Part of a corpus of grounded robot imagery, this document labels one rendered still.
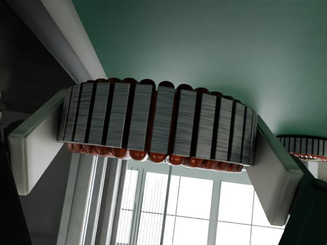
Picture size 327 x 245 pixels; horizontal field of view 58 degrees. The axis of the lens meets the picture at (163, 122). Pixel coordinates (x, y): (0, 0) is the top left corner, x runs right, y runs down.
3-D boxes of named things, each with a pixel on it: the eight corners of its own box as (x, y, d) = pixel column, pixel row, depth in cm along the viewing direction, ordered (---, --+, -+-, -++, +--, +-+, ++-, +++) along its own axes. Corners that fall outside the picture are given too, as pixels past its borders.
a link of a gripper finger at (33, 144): (27, 197, 13) (10, 195, 13) (72, 132, 20) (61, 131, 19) (25, 136, 12) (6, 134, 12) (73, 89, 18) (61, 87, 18)
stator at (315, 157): (261, 136, 61) (259, 154, 61) (300, 132, 51) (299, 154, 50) (305, 144, 64) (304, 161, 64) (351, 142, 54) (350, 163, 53)
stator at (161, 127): (34, 57, 12) (18, 146, 12) (297, 93, 13) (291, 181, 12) (88, 105, 23) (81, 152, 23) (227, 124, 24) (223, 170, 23)
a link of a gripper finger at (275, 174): (288, 170, 12) (305, 172, 12) (248, 113, 19) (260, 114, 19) (268, 226, 13) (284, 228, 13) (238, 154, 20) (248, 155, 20)
